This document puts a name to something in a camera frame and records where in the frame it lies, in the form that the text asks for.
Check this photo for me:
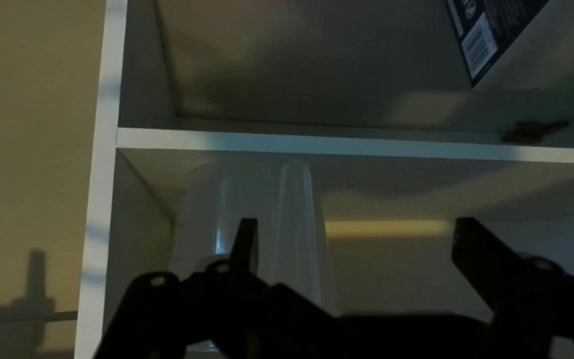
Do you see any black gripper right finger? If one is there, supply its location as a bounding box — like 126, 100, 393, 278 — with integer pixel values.
451, 216, 574, 359

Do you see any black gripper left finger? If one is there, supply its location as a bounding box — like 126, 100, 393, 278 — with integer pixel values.
92, 216, 343, 359

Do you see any clear transparent jar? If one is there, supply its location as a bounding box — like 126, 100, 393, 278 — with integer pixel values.
166, 158, 337, 318

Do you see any white two-tier shelf unit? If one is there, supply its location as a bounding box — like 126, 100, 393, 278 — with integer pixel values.
72, 0, 574, 359

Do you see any black and white box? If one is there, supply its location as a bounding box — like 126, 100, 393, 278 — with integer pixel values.
443, 0, 552, 90

